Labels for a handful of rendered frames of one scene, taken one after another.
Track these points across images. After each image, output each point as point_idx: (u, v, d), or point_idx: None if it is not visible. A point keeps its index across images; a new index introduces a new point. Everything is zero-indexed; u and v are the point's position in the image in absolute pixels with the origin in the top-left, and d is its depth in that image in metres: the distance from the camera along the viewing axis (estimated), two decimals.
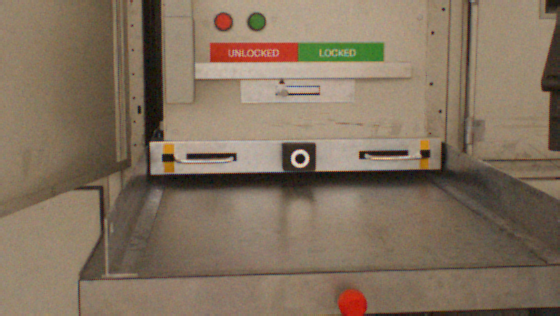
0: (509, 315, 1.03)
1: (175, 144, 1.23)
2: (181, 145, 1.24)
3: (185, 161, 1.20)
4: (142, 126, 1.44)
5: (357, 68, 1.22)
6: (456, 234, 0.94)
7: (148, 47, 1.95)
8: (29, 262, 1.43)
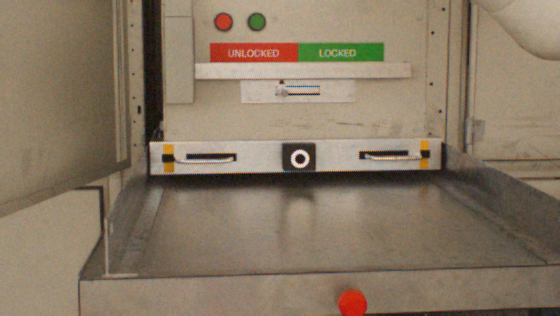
0: (509, 315, 1.03)
1: (175, 144, 1.23)
2: (181, 145, 1.24)
3: (185, 161, 1.20)
4: (142, 126, 1.44)
5: (357, 68, 1.22)
6: (456, 234, 0.94)
7: (148, 47, 1.95)
8: (29, 262, 1.43)
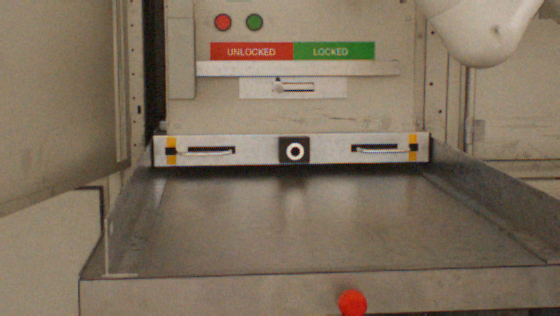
0: (509, 315, 1.03)
1: (177, 138, 1.31)
2: (183, 138, 1.31)
3: (187, 153, 1.28)
4: (142, 126, 1.44)
5: (348, 66, 1.29)
6: (456, 234, 0.94)
7: (148, 47, 1.95)
8: (29, 262, 1.43)
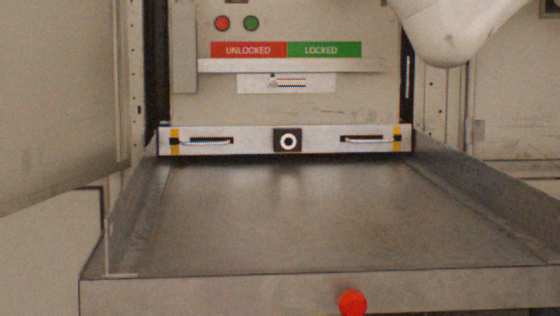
0: (509, 315, 1.03)
1: (180, 129, 1.43)
2: (185, 130, 1.43)
3: (189, 143, 1.40)
4: (142, 126, 1.44)
5: (337, 63, 1.41)
6: (456, 234, 0.94)
7: (148, 47, 1.95)
8: (29, 262, 1.43)
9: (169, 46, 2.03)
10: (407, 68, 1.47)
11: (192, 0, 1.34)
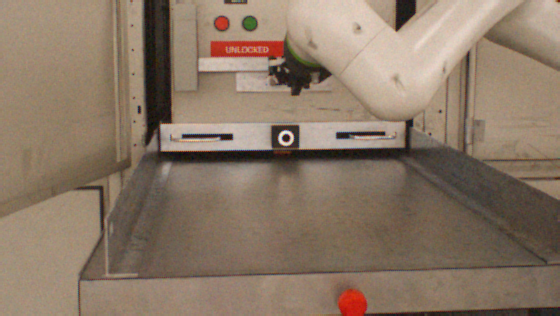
0: (509, 315, 1.03)
1: (172, 126, 1.47)
2: (177, 127, 1.47)
3: (181, 140, 1.44)
4: (142, 126, 1.44)
5: None
6: (456, 234, 0.94)
7: (148, 47, 1.95)
8: (29, 262, 1.43)
9: (169, 46, 2.03)
10: None
11: (193, 1, 1.38)
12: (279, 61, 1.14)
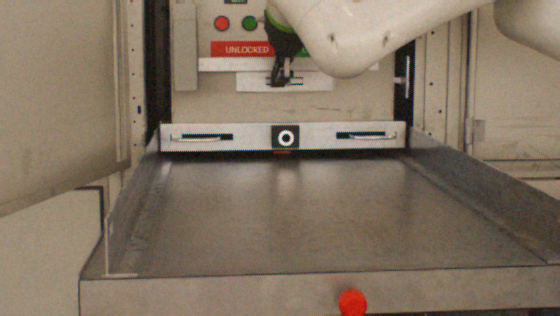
0: (509, 315, 1.03)
1: (172, 126, 1.47)
2: (177, 127, 1.47)
3: (181, 140, 1.44)
4: (142, 126, 1.44)
5: None
6: (456, 234, 0.94)
7: (148, 47, 1.95)
8: (29, 262, 1.43)
9: (169, 46, 2.03)
10: (407, 68, 1.47)
11: (193, 1, 1.38)
12: None
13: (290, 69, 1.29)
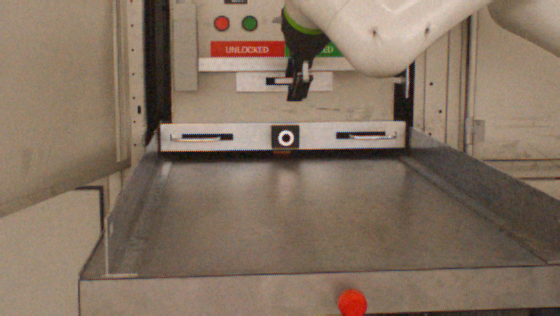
0: (509, 315, 1.03)
1: (172, 126, 1.47)
2: (177, 127, 1.47)
3: (181, 140, 1.44)
4: (142, 126, 1.44)
5: (333, 62, 1.46)
6: (456, 234, 0.94)
7: (148, 47, 1.95)
8: (29, 262, 1.43)
9: (169, 46, 2.03)
10: (407, 68, 1.47)
11: (193, 1, 1.38)
12: None
13: (309, 74, 1.19)
